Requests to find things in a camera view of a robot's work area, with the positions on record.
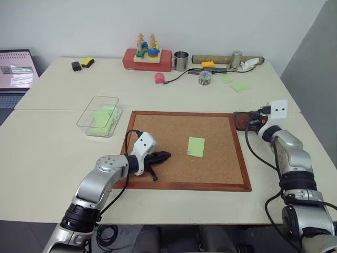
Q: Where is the wooden colourful stacking toy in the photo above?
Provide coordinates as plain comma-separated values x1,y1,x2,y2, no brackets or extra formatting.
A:
133,32,162,64

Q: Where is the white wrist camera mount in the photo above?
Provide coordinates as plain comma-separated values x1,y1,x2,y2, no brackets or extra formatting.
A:
130,132,157,177
257,99,289,135

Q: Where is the red rectangular box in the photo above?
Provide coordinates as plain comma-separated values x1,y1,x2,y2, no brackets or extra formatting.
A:
122,48,173,73

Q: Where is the shiny metal cylinder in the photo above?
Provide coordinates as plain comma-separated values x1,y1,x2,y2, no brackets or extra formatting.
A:
226,50,243,72

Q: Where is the dark rounded shape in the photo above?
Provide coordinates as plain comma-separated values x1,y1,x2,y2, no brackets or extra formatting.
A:
199,225,239,253

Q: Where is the pile of green notes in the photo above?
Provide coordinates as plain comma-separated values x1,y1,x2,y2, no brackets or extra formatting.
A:
91,105,122,135

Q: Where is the clear jar of pins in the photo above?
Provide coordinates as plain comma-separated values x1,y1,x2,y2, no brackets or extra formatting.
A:
198,70,212,86

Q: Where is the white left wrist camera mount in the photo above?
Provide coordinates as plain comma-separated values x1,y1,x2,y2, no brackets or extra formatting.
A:
130,132,157,177

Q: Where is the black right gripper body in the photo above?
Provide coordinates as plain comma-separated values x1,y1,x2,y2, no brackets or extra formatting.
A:
252,105,272,127

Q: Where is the wood-framed cork board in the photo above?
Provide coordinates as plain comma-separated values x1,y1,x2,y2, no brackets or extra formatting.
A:
113,110,253,192

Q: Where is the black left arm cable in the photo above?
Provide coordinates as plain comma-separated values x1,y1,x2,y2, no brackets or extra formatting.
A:
96,129,144,250

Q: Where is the black usb hub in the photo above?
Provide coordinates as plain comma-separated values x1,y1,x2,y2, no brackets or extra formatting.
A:
187,66,229,76

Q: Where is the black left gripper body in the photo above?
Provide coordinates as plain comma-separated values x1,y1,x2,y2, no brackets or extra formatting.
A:
144,152,160,167

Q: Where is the large green sticky note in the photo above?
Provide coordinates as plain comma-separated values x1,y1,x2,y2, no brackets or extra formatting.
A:
229,81,252,94

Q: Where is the yellow and black eraser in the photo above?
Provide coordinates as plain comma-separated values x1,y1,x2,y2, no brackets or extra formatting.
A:
81,56,96,70

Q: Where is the black cable with plug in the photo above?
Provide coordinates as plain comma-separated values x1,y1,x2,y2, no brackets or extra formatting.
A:
163,69,191,85

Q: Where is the open laptop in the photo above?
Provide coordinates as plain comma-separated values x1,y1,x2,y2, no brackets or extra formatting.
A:
0,48,41,126

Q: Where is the metal cup with handle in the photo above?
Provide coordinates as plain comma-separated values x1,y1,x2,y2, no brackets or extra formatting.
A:
172,50,190,72

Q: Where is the clear plastic box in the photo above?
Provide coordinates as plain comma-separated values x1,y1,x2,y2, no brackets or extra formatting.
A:
76,95,124,138

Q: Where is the long brown tube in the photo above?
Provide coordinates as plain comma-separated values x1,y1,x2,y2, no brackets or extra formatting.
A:
191,54,265,66

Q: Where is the crumpled white cloth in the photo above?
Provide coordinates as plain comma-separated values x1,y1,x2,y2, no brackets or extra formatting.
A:
237,58,260,72

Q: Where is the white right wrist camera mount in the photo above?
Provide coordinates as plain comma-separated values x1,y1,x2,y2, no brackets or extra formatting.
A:
257,99,289,135

